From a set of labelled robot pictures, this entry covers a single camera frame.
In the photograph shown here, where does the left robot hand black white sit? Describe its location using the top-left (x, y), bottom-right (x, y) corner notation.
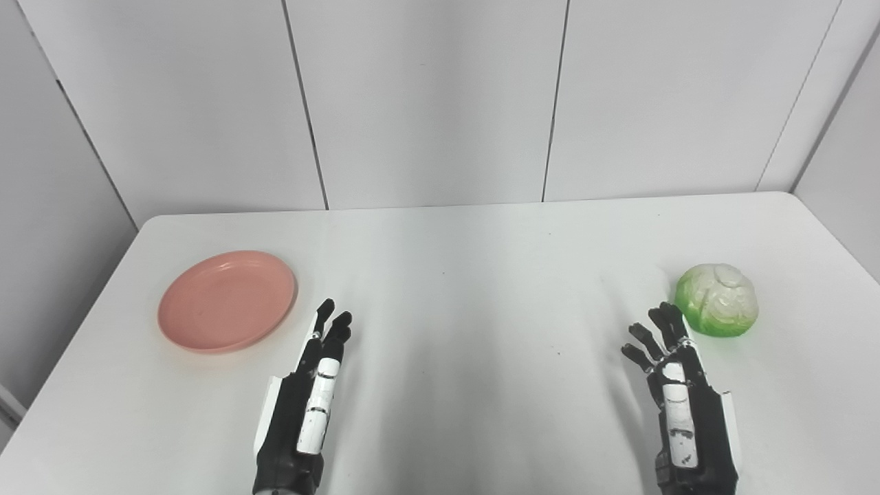
top-left (252, 298), bottom-right (353, 495)

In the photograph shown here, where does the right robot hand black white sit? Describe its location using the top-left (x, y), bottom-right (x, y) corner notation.
top-left (621, 302), bottom-right (740, 495)

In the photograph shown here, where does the green white cabbage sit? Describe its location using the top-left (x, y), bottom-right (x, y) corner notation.
top-left (674, 263), bottom-right (760, 338)

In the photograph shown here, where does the pink round plate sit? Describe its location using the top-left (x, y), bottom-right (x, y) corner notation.
top-left (157, 250), bottom-right (298, 355)

